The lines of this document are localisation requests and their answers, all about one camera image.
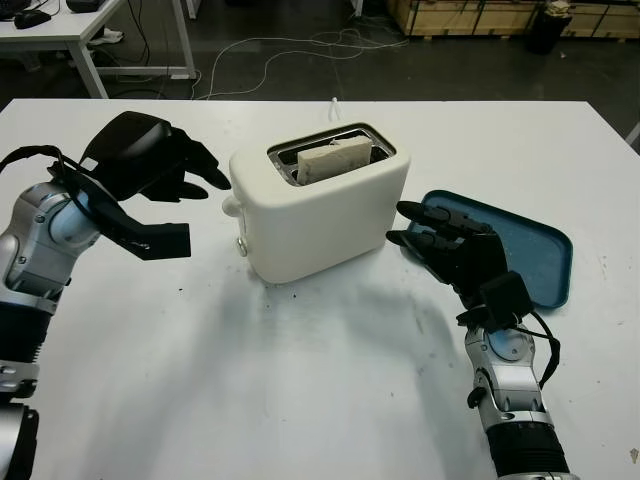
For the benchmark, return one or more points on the white toaster lever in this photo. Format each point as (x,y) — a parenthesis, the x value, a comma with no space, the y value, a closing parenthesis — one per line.
(231,207)

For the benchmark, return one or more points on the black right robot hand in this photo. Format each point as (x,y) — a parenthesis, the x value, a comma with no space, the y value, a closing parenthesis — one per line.
(475,255)

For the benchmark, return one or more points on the black desktop device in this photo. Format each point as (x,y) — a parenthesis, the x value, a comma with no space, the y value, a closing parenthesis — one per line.
(86,5)

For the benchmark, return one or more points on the slice of white bread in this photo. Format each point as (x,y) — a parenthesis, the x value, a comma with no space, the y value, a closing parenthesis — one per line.
(332,160)

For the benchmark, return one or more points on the white furniture frame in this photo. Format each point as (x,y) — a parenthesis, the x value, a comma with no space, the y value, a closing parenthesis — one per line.
(633,131)

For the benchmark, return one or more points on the black computer mouse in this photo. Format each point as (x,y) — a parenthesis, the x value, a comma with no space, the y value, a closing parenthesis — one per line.
(32,20)

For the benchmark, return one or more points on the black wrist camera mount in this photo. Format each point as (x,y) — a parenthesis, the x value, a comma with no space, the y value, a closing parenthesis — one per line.
(505,300)
(165,242)

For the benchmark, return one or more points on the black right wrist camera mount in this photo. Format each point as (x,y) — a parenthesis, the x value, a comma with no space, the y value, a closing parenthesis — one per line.
(505,300)

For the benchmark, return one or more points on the cream white two-slot toaster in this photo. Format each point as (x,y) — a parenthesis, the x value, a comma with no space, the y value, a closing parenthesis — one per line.
(315,225)

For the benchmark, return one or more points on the silver toaster dial knob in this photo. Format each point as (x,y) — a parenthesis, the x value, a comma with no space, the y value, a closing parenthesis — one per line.
(243,246)

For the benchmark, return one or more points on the stacked wooden crates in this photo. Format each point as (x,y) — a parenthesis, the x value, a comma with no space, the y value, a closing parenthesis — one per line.
(450,17)

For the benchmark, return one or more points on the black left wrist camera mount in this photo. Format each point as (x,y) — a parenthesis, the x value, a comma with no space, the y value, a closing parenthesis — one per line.
(165,242)

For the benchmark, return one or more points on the white shoes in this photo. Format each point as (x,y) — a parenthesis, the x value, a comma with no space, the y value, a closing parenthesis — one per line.
(107,37)

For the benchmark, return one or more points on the black trash bin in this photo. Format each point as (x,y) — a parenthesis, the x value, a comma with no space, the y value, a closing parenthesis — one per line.
(547,32)

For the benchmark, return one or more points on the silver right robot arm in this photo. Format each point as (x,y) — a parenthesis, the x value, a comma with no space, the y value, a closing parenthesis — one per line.
(510,380)

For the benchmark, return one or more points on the white office desk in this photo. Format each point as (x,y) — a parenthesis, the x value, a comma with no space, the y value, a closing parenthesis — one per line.
(67,27)

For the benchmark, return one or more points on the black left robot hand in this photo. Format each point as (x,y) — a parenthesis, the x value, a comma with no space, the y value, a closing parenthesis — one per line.
(130,155)

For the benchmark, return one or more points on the crumpled brown paper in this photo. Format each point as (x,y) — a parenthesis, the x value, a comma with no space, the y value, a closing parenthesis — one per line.
(559,7)

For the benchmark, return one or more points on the blue plastic tray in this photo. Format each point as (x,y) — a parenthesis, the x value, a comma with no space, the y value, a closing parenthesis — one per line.
(540,255)

